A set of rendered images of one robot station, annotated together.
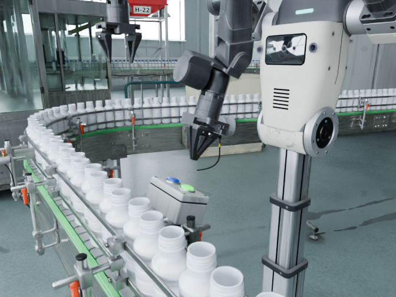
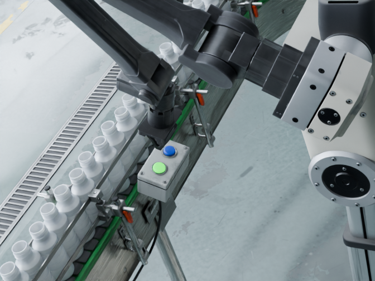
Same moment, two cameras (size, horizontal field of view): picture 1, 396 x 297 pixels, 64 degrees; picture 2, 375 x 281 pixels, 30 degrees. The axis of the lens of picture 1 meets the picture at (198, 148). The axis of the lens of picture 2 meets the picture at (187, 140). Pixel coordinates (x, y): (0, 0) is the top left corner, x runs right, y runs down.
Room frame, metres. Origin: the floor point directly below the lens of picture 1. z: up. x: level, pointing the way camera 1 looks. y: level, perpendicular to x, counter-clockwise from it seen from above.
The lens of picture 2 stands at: (0.38, -1.25, 2.20)
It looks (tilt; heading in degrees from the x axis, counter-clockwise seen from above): 38 degrees down; 74
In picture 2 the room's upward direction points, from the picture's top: 19 degrees counter-clockwise
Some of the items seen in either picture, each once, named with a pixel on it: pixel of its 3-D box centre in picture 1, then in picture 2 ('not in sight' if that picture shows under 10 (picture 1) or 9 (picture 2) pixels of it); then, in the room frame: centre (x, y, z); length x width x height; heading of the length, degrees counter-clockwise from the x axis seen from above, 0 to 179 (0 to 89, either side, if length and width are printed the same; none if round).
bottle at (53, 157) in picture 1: (60, 167); (173, 68); (0.91, 0.42, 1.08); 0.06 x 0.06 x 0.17
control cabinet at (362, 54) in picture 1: (345, 83); not in sight; (6.14, -2.84, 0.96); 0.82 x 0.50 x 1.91; 109
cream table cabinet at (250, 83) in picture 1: (224, 113); not in sight; (4.90, -0.41, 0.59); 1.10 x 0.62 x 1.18; 109
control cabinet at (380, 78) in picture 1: (381, 82); not in sight; (6.43, -3.69, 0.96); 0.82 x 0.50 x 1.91; 109
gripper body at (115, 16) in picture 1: (117, 16); not in sight; (0.89, 0.21, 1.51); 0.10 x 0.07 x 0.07; 127
